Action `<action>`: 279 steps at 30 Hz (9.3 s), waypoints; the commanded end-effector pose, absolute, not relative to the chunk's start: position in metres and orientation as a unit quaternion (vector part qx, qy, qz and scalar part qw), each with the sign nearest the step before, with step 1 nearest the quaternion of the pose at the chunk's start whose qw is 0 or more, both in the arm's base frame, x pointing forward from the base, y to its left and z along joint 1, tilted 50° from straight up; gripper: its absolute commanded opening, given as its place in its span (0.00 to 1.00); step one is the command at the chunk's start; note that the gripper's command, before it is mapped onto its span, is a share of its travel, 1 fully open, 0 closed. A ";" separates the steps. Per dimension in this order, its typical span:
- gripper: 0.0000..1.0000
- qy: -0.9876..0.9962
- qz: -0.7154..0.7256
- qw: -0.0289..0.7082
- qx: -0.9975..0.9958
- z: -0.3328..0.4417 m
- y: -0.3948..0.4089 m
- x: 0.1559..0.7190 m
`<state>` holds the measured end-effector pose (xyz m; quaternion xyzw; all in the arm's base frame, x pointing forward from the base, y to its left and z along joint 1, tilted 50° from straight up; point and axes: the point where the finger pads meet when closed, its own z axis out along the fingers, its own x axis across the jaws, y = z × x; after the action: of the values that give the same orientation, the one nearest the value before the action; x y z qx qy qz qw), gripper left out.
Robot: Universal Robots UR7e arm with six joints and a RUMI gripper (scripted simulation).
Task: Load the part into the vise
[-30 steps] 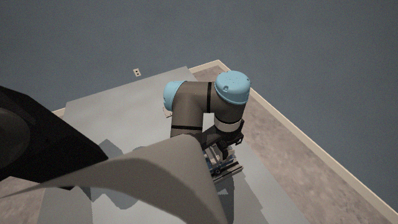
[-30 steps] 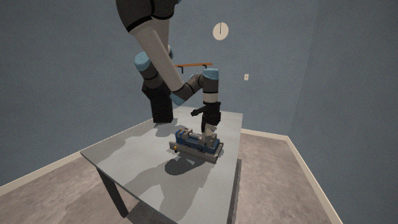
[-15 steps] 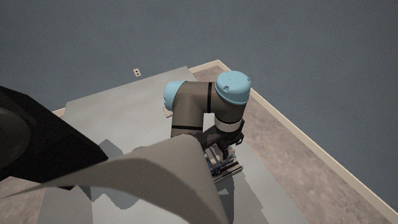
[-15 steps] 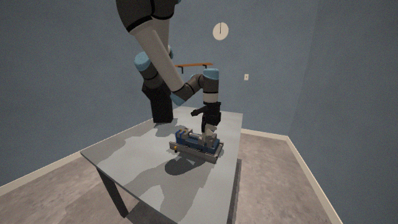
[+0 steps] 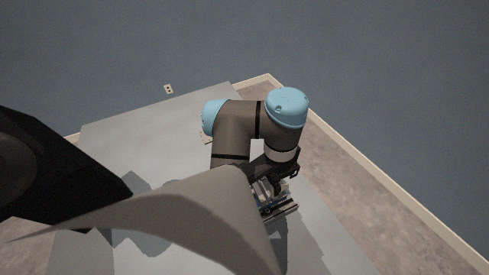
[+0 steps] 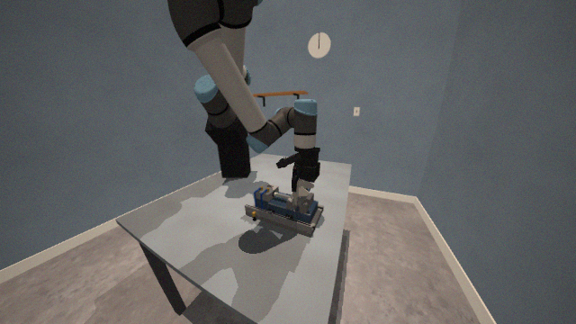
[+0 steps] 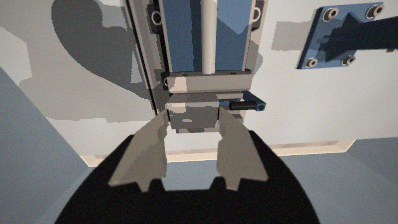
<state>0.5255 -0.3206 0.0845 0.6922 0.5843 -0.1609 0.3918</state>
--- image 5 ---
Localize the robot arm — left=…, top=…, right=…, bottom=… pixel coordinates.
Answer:
left=0, top=87, right=309, bottom=275

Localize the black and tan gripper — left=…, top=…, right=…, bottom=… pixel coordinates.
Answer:
left=261, top=146, right=301, bottom=200

